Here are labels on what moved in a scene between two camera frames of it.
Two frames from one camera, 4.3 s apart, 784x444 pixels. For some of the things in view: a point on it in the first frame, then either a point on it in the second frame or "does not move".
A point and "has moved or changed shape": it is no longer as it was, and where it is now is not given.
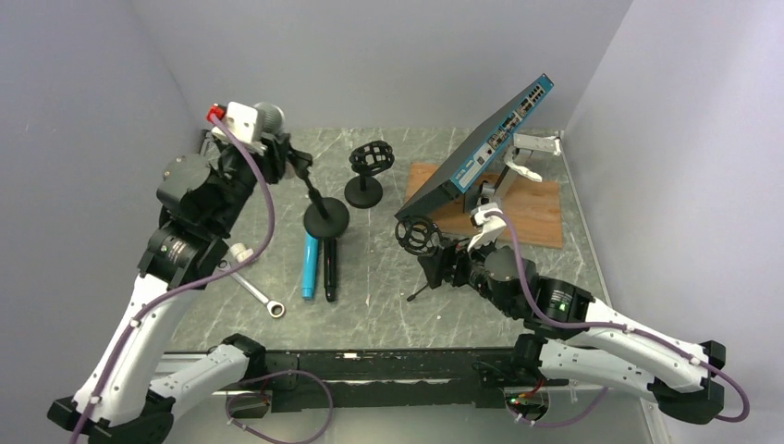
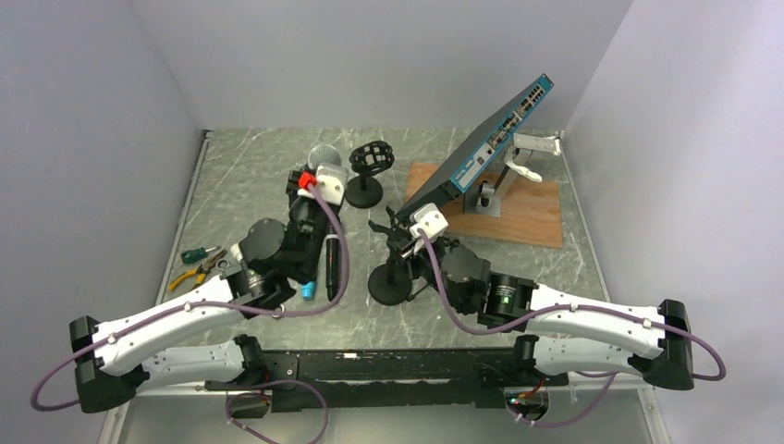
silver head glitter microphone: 270,118 -> 324,154
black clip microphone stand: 326,216 has moved or changed shape
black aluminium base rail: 385,380 does not move
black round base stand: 366,159 does not move
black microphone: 330,267 does not move
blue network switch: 454,178 does not move
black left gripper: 272,156 -> 291,190
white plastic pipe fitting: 241,252 does not move
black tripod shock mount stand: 419,237 has moved or changed shape
